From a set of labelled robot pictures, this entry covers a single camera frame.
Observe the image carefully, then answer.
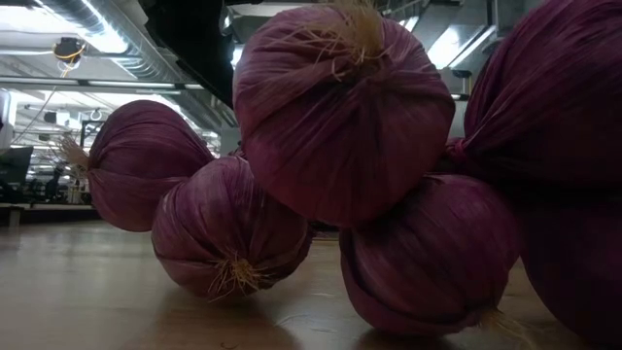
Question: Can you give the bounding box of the black computer monitor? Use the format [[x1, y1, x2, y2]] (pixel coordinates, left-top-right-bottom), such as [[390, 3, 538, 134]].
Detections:
[[0, 145, 34, 203]]

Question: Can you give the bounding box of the long silver spiral duct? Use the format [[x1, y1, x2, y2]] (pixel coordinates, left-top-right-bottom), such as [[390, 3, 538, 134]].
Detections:
[[38, 0, 234, 130]]

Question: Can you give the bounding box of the black metal rack frame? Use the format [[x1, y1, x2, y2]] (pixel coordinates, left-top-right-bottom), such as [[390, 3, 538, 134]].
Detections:
[[79, 119, 107, 150]]

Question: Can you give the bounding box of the black aluminium table frame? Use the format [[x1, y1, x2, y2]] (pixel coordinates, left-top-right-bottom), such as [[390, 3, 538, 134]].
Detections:
[[0, 202, 101, 228]]

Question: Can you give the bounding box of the black ceiling cable reel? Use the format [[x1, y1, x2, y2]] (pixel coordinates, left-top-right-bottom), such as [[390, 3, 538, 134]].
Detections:
[[52, 37, 87, 79]]

